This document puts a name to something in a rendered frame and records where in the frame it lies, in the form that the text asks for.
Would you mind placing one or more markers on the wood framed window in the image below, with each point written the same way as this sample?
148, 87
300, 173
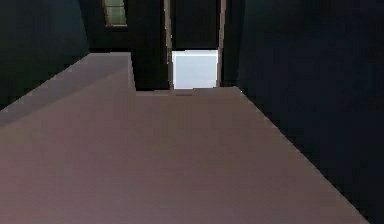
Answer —
115, 12

